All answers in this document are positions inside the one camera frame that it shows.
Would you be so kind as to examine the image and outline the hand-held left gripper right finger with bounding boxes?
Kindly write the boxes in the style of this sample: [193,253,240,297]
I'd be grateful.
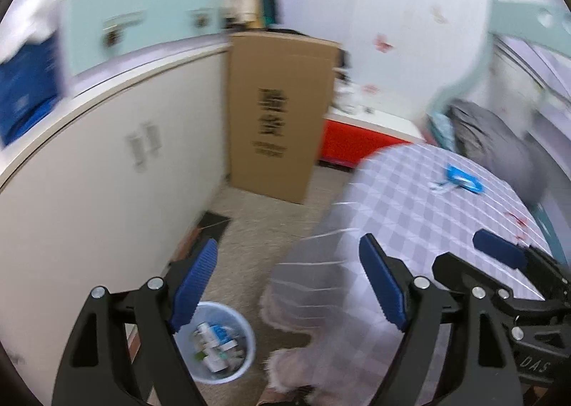
[359,234,522,406]

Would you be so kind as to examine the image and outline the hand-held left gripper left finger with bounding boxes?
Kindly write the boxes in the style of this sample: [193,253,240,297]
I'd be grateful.
[51,237,219,406]

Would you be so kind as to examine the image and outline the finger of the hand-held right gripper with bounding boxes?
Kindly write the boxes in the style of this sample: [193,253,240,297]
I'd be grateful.
[432,252,515,300]
[474,230,571,287]

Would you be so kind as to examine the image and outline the large blue white packet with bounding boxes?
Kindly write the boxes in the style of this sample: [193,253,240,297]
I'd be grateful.
[209,325,239,351]

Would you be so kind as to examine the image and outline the light blue waste bin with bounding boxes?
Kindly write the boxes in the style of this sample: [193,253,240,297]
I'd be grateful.
[174,301,257,385]

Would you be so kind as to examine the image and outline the black floor mat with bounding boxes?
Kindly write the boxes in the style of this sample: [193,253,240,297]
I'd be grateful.
[196,212,233,243]

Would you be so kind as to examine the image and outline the grey checked tablecloth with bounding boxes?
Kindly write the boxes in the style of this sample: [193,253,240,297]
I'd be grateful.
[261,143,558,400]

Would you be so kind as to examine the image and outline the small blue white packet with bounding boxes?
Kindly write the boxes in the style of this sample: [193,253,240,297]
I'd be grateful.
[430,164,485,194]

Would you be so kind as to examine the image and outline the light blue patterned cloth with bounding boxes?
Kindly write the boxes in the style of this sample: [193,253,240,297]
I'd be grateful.
[426,112,456,151]

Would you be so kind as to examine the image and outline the white floor cabinet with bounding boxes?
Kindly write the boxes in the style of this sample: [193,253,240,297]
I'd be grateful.
[0,42,233,391]

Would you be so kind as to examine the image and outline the red low cabinet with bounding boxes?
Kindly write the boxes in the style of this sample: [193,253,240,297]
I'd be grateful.
[318,105,425,171]

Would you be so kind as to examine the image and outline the tall cardboard box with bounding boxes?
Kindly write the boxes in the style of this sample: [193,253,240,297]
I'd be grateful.
[227,31,342,206]

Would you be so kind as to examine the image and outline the black and white bag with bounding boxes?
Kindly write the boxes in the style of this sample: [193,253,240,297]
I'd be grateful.
[334,67,372,115]

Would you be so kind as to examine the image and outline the mint green wavy board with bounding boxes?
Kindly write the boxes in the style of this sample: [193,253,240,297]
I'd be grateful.
[434,0,571,115]

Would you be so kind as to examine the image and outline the blue shopping bag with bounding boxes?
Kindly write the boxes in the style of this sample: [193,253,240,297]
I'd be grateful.
[0,36,64,148]

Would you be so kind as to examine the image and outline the mint green drawer box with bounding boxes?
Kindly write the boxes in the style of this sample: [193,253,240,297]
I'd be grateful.
[60,0,229,77]

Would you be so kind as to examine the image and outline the white crumpled plastic bag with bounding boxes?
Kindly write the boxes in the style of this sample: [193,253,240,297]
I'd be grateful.
[0,0,61,56]

